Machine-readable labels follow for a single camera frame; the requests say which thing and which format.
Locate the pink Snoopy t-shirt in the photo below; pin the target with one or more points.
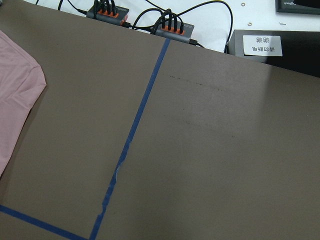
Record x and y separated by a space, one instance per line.
21 83

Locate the grey USB hub near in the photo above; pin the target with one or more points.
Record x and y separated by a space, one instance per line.
171 33

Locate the grey usb hub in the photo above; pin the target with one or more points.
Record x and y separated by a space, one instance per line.
120 16
171 33

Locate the grey USB hub far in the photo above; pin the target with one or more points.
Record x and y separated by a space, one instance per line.
120 16

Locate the black box with label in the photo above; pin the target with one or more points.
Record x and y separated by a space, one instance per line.
292 50

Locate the black monitor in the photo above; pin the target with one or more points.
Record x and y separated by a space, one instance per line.
311 7

